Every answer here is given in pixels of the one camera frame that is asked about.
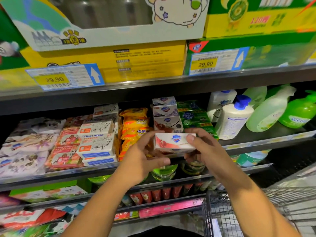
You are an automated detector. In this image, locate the person's left hand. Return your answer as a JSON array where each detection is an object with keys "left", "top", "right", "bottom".
[{"left": 118, "top": 132, "right": 171, "bottom": 186}]

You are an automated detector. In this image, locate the person's right hand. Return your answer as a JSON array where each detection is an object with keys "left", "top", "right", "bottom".
[{"left": 184, "top": 128, "right": 239, "bottom": 182}]

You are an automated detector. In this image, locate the white hand sanitizer bottle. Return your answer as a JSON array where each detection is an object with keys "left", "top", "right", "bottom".
[
  {"left": 206, "top": 90, "right": 238, "bottom": 122},
  {"left": 215, "top": 94, "right": 255, "bottom": 140}
]

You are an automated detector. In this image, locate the stack of yellow soap boxes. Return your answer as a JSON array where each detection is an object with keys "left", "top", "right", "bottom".
[{"left": 118, "top": 107, "right": 151, "bottom": 162}]

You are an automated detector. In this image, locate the white red shield soap box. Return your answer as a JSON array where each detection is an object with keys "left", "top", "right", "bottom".
[{"left": 154, "top": 133, "right": 197, "bottom": 154}]

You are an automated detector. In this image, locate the stack of green soap boxes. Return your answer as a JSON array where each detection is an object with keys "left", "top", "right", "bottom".
[{"left": 177, "top": 99, "right": 219, "bottom": 140}]

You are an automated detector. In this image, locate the stack of white orange soap boxes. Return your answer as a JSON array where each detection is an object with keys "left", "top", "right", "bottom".
[{"left": 76, "top": 103, "right": 121, "bottom": 167}]

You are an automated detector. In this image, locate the stack of white purple soap boxes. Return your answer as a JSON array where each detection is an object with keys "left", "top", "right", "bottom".
[{"left": 151, "top": 96, "right": 184, "bottom": 134}]

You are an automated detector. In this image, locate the pale green hand sanitizer bottle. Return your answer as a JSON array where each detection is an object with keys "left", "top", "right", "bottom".
[{"left": 242, "top": 86, "right": 268, "bottom": 109}]

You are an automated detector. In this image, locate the stack of pink soap boxes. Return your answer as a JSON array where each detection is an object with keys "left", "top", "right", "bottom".
[{"left": 45, "top": 115, "right": 94, "bottom": 172}]

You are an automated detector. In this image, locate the bright green hand sanitizer bottle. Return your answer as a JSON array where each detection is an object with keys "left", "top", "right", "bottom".
[{"left": 278, "top": 90, "right": 316, "bottom": 129}]

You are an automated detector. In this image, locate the stack of floral soap boxes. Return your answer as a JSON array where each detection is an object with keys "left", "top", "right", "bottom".
[{"left": 0, "top": 117, "right": 67, "bottom": 178}]

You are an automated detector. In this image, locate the white purple shield soap box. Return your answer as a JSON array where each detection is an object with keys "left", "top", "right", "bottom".
[
  {"left": 0, "top": 156, "right": 20, "bottom": 170},
  {"left": 2, "top": 141, "right": 28, "bottom": 152}
]

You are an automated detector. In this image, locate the person's right forearm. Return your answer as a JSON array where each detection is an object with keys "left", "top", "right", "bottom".
[{"left": 217, "top": 168, "right": 302, "bottom": 237}]

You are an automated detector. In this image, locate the person's left forearm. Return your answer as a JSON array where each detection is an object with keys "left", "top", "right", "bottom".
[{"left": 62, "top": 172, "right": 144, "bottom": 237}]

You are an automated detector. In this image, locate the row of red tubes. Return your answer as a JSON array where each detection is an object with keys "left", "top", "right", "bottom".
[{"left": 129, "top": 179, "right": 220, "bottom": 204}]

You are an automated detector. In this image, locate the row of blue white tubes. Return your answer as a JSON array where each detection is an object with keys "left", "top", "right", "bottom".
[{"left": 120, "top": 194, "right": 134, "bottom": 206}]

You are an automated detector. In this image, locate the yellow red flat pack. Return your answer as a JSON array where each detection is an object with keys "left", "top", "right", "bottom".
[{"left": 115, "top": 210, "right": 140, "bottom": 221}]

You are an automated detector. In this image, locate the pink flat pack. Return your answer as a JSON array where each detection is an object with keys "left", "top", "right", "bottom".
[{"left": 139, "top": 197, "right": 204, "bottom": 219}]

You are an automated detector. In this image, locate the green white carton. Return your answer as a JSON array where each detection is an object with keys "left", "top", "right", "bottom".
[
  {"left": 54, "top": 179, "right": 92, "bottom": 197},
  {"left": 10, "top": 184, "right": 65, "bottom": 203}
]

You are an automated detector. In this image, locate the white blue price tag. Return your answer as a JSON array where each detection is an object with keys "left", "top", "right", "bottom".
[
  {"left": 26, "top": 63, "right": 106, "bottom": 91},
  {"left": 188, "top": 47, "right": 250, "bottom": 76}
]

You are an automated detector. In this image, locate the flat yellow box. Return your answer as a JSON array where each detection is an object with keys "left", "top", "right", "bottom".
[{"left": 21, "top": 41, "right": 187, "bottom": 87}]

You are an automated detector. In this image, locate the red white packet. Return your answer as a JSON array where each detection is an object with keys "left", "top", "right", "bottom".
[{"left": 0, "top": 207, "right": 65, "bottom": 230}]

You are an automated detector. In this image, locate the pile of colourful packets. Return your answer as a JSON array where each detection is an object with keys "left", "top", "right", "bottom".
[{"left": 0, "top": 215, "right": 75, "bottom": 237}]

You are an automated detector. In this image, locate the large yellow box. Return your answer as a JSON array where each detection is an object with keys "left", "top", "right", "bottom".
[{"left": 0, "top": 0, "right": 210, "bottom": 51}]

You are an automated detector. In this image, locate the row of pink orange packets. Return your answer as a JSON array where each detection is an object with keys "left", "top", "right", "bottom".
[{"left": 0, "top": 194, "right": 20, "bottom": 208}]

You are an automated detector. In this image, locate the green yellow cartoon box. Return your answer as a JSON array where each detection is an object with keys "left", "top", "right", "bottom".
[{"left": 204, "top": 0, "right": 316, "bottom": 39}]

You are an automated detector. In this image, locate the green box mosquito print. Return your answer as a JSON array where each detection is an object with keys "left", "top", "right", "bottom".
[{"left": 0, "top": 7, "right": 38, "bottom": 92}]

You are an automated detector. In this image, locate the wire basket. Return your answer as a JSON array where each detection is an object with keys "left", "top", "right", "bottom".
[{"left": 201, "top": 165, "right": 316, "bottom": 237}]

